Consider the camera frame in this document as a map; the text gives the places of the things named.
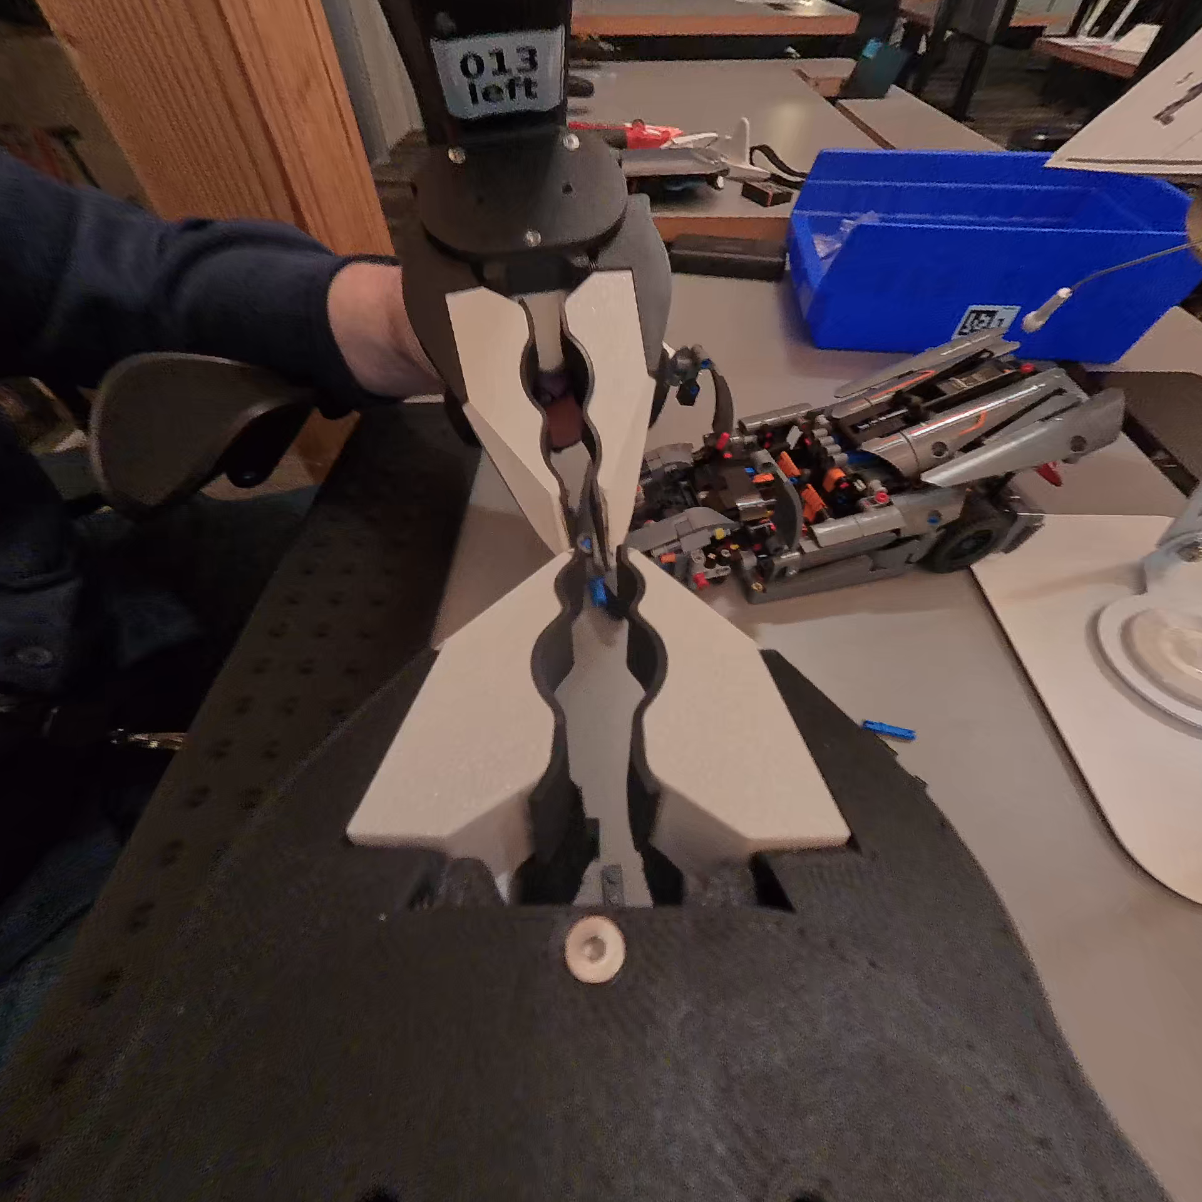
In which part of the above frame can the lego car model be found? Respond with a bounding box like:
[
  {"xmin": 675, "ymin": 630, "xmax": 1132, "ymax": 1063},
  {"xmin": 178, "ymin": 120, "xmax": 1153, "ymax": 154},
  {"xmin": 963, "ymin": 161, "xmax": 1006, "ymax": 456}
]
[{"xmin": 624, "ymin": 328, "xmax": 1128, "ymax": 607}]

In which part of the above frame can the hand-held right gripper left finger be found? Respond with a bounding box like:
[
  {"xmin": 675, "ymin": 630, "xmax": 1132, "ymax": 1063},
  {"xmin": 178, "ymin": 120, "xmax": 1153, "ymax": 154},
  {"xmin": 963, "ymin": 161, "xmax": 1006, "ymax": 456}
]
[{"xmin": 347, "ymin": 552, "xmax": 602, "ymax": 908}]

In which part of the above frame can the wooden desk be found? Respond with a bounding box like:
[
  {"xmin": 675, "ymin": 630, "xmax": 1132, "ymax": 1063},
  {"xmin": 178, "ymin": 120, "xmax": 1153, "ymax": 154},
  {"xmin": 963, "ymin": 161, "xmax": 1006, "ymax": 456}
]
[{"xmin": 571, "ymin": 0, "xmax": 860, "ymax": 39}]

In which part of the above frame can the wide wooden post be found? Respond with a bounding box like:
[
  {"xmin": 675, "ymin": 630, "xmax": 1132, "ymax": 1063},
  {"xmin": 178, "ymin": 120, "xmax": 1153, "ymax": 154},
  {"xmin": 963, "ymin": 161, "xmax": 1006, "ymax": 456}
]
[{"xmin": 38, "ymin": 0, "xmax": 395, "ymax": 259}]

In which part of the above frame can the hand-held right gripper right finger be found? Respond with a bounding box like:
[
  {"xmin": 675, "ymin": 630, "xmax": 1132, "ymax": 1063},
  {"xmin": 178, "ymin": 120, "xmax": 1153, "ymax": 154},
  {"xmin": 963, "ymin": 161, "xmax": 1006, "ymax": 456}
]
[{"xmin": 610, "ymin": 547, "xmax": 852, "ymax": 908}]

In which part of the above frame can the thin wire with white tip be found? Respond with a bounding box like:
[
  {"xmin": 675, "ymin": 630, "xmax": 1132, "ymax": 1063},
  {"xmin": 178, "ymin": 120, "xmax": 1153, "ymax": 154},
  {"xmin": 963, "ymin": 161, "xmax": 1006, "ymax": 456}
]
[{"xmin": 1022, "ymin": 239, "xmax": 1202, "ymax": 334}]

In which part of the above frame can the blue storage bin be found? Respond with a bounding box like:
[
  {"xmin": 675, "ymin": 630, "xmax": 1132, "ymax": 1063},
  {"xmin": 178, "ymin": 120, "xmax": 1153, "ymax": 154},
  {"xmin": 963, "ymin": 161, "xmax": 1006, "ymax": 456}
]
[{"xmin": 786, "ymin": 148, "xmax": 1202, "ymax": 366}]

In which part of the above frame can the person's dark clothing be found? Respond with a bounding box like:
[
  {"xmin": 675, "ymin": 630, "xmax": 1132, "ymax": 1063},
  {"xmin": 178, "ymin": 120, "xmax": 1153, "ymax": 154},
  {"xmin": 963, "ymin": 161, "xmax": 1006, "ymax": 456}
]
[{"xmin": 0, "ymin": 413, "xmax": 312, "ymax": 940}]

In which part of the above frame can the person's left forearm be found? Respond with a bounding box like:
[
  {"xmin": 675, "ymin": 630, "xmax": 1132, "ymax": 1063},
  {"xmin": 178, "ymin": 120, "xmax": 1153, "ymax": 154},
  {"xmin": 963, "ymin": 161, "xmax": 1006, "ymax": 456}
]
[{"xmin": 0, "ymin": 154, "xmax": 401, "ymax": 419}]

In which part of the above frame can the toy space shuttle model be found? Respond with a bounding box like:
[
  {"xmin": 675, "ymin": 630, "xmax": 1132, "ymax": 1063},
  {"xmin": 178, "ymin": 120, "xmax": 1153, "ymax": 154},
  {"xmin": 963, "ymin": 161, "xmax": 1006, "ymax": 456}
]
[{"xmin": 567, "ymin": 116, "xmax": 744, "ymax": 184}]

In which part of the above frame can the black office chair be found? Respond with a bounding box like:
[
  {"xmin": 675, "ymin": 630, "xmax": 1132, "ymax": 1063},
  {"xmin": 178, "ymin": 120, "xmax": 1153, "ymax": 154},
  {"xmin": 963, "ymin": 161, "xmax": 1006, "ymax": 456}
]
[{"xmin": 89, "ymin": 352, "xmax": 316, "ymax": 513}]

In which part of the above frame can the person's left hand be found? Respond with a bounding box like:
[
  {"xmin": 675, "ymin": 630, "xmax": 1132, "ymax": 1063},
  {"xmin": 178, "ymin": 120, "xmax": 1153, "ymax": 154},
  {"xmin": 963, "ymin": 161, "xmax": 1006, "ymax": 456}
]
[{"xmin": 327, "ymin": 260, "xmax": 445, "ymax": 403}]

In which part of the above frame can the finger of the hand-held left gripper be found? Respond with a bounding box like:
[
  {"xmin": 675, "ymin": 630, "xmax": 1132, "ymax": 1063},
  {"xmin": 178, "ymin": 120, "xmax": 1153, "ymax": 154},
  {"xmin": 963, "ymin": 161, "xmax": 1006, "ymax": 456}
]
[
  {"xmin": 446, "ymin": 285, "xmax": 576, "ymax": 557},
  {"xmin": 561, "ymin": 270, "xmax": 659, "ymax": 552}
]

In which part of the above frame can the white book stand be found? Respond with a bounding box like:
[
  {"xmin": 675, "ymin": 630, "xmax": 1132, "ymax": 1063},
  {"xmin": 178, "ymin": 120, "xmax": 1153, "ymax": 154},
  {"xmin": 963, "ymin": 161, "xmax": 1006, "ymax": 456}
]
[{"xmin": 972, "ymin": 488, "xmax": 1202, "ymax": 908}]

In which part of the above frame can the lego instruction booklet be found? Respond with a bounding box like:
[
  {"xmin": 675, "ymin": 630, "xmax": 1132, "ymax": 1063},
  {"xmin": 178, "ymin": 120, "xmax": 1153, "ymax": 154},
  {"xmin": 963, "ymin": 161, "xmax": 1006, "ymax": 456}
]
[{"xmin": 1044, "ymin": 22, "xmax": 1202, "ymax": 180}]

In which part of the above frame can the laptop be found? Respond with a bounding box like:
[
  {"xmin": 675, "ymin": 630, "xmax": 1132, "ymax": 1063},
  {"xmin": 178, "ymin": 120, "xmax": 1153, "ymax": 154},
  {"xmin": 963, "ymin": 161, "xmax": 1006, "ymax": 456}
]
[{"xmin": 859, "ymin": 37, "xmax": 913, "ymax": 95}]

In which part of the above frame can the black perforated board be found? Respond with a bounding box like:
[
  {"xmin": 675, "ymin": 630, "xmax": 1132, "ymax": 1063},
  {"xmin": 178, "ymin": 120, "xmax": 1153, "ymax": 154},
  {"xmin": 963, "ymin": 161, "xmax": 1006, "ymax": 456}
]
[{"xmin": 0, "ymin": 403, "xmax": 481, "ymax": 1202}]

